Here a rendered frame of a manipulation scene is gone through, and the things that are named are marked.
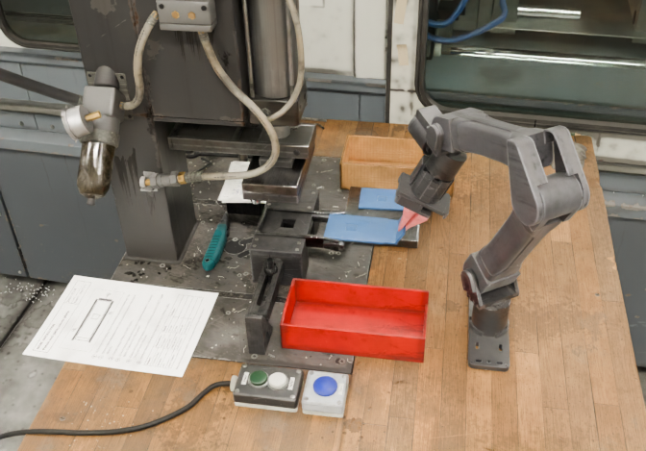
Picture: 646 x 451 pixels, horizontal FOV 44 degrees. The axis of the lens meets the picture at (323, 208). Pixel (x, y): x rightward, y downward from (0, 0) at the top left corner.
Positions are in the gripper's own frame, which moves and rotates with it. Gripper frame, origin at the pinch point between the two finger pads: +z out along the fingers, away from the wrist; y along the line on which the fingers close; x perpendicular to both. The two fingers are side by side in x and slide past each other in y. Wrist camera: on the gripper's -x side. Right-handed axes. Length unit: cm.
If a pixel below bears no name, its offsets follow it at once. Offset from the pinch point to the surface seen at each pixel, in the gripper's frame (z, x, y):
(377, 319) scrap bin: 10.4, 15.0, -1.9
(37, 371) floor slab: 139, -36, 65
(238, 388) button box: 17.2, 36.4, 17.0
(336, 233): 6.4, 2.0, 10.5
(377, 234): 3.2, 1.1, 3.6
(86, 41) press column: -12, 7, 64
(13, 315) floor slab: 146, -58, 84
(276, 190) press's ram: -2.3, 9.5, 24.8
